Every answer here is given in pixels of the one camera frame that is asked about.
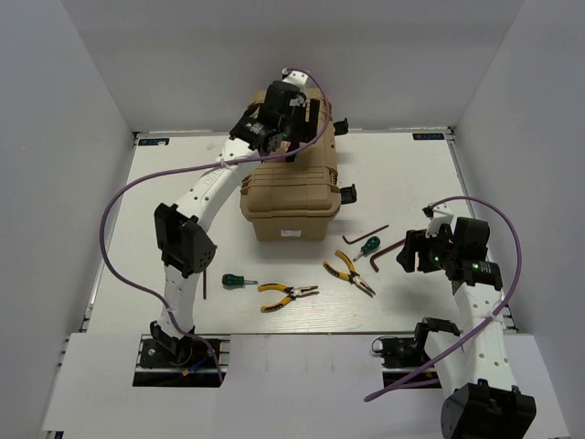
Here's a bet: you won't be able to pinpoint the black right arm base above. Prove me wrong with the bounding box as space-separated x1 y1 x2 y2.
371 317 461 387

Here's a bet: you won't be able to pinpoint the green stubby screwdriver left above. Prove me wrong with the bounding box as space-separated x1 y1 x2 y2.
221 273 258 288

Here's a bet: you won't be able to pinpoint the yellow pliers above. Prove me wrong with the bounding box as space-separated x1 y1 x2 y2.
258 283 319 314
323 250 376 297

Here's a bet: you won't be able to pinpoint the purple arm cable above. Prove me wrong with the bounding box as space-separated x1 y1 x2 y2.
364 196 524 404
101 68 334 384

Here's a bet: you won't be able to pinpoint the green stubby screwdriver right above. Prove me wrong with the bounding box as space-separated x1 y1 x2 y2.
353 236 381 262

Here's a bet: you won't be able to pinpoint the yellow pliers right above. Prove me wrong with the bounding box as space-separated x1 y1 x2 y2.
323 250 376 297

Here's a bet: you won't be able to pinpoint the green stubby screwdriver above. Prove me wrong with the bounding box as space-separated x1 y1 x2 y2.
353 236 381 262
221 273 258 288

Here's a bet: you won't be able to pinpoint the yellow pliers centre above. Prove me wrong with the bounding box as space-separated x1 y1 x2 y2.
258 283 319 314

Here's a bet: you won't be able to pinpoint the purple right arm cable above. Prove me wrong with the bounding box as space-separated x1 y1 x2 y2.
364 196 524 404

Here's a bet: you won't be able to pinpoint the dark hex key small right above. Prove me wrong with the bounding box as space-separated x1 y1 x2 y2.
342 224 390 245

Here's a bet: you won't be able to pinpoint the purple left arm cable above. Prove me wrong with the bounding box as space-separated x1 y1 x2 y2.
101 68 334 384

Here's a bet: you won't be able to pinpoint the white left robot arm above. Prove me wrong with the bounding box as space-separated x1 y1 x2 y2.
150 70 310 365

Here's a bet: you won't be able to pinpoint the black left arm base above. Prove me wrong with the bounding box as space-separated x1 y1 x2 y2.
133 336 229 389

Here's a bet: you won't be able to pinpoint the tan plastic toolbox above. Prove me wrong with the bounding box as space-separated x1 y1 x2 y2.
239 88 357 241

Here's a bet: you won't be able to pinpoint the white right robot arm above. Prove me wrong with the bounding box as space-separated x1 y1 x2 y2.
397 218 537 438

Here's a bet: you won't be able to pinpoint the dark hex key large right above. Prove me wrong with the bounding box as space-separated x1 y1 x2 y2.
369 239 405 273

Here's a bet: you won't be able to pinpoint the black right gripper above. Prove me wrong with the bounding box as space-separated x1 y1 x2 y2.
397 224 459 273

